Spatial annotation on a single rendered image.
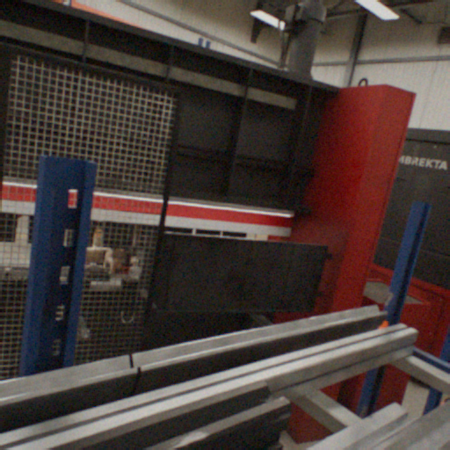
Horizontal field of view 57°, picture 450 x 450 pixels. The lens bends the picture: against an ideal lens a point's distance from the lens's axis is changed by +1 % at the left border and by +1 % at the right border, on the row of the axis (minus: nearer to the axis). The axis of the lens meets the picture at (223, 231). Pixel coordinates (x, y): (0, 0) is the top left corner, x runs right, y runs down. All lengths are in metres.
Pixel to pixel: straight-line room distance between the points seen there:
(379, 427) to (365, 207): 1.96
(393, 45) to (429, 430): 10.09
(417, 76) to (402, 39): 0.91
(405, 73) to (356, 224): 7.80
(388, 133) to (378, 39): 8.28
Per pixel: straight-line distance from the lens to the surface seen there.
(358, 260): 2.66
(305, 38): 2.78
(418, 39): 10.30
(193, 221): 2.62
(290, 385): 0.75
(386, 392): 3.38
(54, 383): 0.57
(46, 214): 0.51
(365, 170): 2.52
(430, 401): 1.64
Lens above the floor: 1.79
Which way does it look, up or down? 11 degrees down
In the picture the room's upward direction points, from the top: 10 degrees clockwise
